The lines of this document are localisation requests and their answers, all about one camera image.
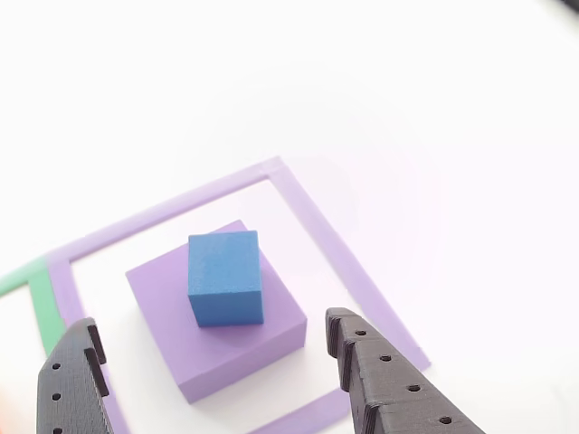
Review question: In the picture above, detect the small blue cube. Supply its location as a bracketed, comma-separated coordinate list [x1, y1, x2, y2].
[187, 229, 264, 328]

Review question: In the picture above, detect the purple cube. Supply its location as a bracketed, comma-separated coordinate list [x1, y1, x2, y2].
[125, 220, 308, 405]

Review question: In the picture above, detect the green square frame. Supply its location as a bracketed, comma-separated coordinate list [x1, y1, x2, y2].
[0, 257, 64, 358]

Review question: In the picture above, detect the purple square frame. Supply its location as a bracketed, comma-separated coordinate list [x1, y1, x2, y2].
[47, 156, 432, 434]

